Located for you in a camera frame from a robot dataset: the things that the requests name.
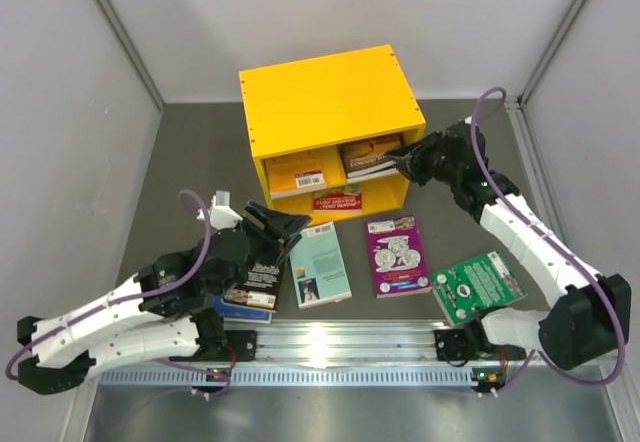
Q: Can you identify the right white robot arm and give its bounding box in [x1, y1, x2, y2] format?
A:
[387, 121, 631, 382]

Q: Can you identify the purple cartoon cover book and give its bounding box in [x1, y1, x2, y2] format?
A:
[366, 215, 432, 298]

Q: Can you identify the light teal cover book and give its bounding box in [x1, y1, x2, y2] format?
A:
[289, 222, 352, 309]

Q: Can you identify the blue sunset cover book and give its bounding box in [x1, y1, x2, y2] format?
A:
[211, 296, 272, 324]

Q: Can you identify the orange Roald Dahl book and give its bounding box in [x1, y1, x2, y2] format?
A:
[265, 151, 327, 199]

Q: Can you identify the brown Edward Tulane book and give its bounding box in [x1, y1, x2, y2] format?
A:
[339, 133, 402, 179]

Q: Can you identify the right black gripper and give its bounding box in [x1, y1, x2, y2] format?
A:
[387, 130, 462, 187]

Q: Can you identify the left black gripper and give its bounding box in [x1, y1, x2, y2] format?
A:
[213, 200, 311, 297]

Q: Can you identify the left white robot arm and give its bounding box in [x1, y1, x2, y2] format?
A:
[5, 190, 312, 395]

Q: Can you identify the green cover book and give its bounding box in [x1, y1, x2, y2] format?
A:
[431, 249, 528, 327]

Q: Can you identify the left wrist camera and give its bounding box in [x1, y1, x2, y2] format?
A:
[196, 190, 242, 231]

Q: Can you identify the black cover book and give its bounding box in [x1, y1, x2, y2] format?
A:
[223, 263, 283, 312]

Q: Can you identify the red treehouse book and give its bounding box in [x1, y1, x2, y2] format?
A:
[312, 184, 363, 213]

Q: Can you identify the yellow wooden shelf box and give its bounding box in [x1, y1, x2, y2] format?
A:
[239, 45, 427, 224]

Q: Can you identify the aluminium mounting rail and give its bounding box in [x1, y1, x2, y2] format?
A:
[97, 317, 621, 389]

